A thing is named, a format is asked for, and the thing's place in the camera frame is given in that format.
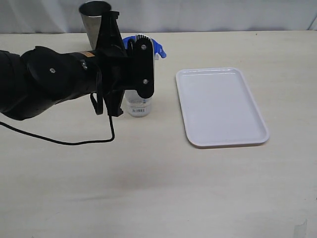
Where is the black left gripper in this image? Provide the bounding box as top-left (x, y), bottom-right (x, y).
top-left (96, 11), bottom-right (135, 117)

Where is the blue plastic lid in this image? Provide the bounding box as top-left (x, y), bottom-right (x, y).
top-left (123, 35), bottom-right (167, 60)

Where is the stainless steel cup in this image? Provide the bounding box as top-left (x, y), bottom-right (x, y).
top-left (78, 0), bottom-right (111, 50)

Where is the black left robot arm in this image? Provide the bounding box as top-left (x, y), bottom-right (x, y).
top-left (0, 10), bottom-right (128, 120)

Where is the clear plastic tall container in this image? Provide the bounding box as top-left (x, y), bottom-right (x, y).
top-left (123, 53), bottom-right (159, 118)

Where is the white rectangular tray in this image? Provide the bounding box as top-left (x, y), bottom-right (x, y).
top-left (175, 67), bottom-right (270, 148)

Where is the white backdrop curtain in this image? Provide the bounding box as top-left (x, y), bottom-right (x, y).
top-left (0, 0), bottom-right (317, 33)

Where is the wrist camera mount block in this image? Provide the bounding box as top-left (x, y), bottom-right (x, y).
top-left (128, 34), bottom-right (154, 99)

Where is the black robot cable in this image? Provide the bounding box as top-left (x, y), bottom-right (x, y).
top-left (0, 69), bottom-right (116, 146)

